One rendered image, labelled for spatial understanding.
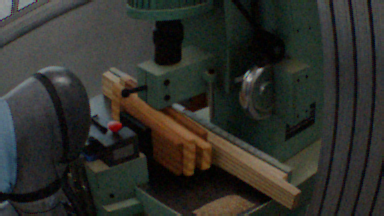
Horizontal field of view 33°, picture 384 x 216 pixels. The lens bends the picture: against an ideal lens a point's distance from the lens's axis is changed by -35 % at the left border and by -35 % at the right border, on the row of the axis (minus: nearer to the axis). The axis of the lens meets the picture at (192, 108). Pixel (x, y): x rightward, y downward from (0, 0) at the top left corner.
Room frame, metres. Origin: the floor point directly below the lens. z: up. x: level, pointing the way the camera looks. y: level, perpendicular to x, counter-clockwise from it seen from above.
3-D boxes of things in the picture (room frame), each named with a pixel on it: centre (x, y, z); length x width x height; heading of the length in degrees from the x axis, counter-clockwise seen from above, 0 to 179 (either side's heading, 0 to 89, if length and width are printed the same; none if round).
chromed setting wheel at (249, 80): (1.60, -0.14, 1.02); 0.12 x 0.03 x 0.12; 128
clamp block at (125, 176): (1.48, 0.18, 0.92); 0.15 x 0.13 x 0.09; 38
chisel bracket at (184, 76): (1.63, 0.03, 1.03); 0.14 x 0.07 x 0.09; 128
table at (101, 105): (1.53, 0.11, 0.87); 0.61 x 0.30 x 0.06; 38
